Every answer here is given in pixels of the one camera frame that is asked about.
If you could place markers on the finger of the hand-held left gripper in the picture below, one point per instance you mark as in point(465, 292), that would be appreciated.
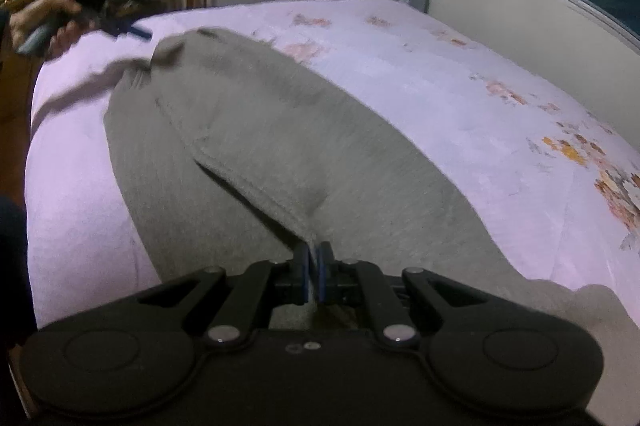
point(135, 31)

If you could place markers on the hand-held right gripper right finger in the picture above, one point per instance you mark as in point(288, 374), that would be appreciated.
point(324, 278)

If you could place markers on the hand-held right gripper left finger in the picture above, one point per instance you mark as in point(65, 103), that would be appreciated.
point(303, 278)

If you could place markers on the grey pants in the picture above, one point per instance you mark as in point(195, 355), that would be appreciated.
point(300, 146)

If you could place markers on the person's left hand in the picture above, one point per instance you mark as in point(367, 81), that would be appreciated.
point(40, 14)

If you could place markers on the pink floral bed sheet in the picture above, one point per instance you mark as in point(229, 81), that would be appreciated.
point(450, 96)

